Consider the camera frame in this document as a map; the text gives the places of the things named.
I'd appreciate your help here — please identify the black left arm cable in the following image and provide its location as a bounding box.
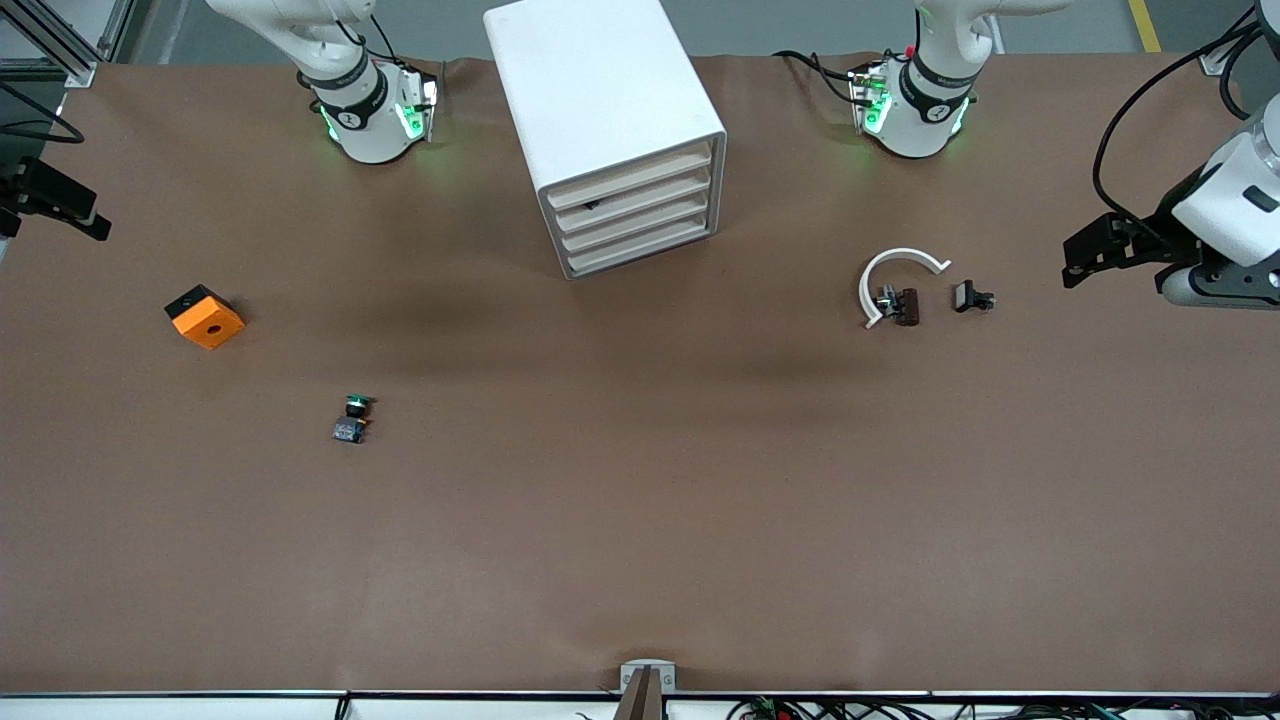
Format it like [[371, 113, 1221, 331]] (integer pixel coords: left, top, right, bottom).
[[1092, 8, 1263, 233]]

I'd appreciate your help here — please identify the white curved plastic piece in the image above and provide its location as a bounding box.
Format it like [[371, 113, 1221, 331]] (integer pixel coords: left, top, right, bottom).
[[859, 246, 953, 330]]

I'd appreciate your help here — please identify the orange box with black base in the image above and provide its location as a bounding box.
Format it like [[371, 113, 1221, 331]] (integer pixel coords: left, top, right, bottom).
[[164, 284, 247, 352]]

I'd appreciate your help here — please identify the green push button switch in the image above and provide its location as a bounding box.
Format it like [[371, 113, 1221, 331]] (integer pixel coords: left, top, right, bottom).
[[331, 394, 377, 447]]

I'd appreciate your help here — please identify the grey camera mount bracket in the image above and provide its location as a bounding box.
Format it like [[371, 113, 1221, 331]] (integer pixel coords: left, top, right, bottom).
[[619, 659, 677, 720]]

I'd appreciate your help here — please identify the aluminium frame post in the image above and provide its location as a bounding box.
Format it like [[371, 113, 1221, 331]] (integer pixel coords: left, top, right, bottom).
[[0, 0, 101, 89], [1198, 0, 1263, 77]]

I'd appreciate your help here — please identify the brown paper table cover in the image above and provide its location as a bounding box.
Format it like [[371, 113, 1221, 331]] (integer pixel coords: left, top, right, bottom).
[[0, 52, 1280, 696]]

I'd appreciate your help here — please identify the small brown component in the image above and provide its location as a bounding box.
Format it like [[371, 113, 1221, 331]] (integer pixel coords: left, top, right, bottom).
[[877, 286, 922, 328]]

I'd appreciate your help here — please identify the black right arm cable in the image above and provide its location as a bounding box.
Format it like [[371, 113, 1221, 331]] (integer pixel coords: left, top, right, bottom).
[[0, 78, 87, 147]]

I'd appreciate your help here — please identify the black base cable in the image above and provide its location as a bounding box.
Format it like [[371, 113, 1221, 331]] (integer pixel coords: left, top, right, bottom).
[[772, 48, 873, 109]]

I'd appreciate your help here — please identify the tangled cable bundle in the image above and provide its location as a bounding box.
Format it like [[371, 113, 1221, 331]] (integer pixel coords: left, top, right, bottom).
[[725, 697, 1280, 720]]

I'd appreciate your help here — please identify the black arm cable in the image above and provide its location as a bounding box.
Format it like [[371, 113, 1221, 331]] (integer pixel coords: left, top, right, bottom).
[[0, 78, 87, 147], [1092, 8, 1263, 233]]

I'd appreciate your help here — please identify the white table edge rail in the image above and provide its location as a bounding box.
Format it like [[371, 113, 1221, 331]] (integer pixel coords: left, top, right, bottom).
[[0, 690, 1280, 720]]

